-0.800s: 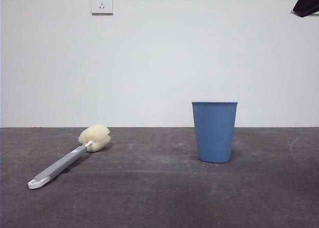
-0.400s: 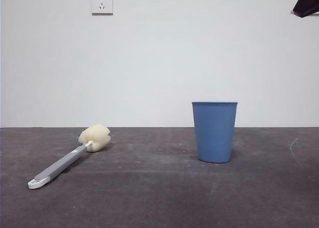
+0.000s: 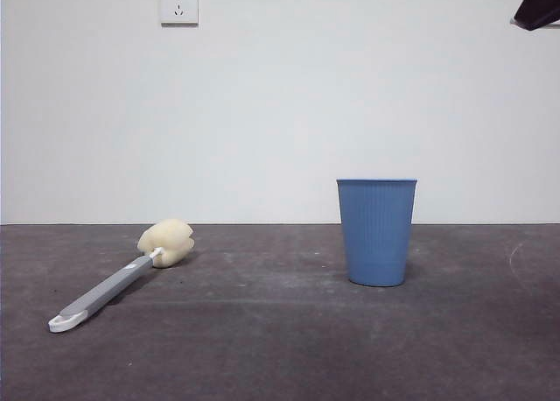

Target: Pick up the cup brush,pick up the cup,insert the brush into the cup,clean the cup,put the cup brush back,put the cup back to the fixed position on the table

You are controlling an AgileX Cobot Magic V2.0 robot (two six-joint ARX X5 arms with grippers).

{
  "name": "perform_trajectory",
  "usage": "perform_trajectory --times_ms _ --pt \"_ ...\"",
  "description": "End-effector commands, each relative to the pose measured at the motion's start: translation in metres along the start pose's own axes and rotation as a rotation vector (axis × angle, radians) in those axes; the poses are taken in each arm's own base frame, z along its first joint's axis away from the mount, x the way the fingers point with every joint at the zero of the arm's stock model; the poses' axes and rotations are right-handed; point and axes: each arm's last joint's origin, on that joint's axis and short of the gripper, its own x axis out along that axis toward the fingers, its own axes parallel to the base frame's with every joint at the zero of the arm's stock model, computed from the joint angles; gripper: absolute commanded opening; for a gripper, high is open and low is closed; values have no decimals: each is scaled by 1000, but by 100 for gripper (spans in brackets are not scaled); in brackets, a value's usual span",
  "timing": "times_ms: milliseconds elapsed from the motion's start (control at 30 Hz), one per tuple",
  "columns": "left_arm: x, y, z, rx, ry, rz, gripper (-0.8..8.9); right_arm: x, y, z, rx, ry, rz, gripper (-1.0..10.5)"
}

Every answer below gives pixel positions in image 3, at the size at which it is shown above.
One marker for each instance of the blue ribbed plastic cup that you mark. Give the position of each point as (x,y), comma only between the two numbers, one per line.
(376,234)

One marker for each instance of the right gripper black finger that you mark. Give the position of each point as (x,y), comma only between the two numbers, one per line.
(544,2)

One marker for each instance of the white wall socket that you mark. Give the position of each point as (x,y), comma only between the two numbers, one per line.
(178,4)

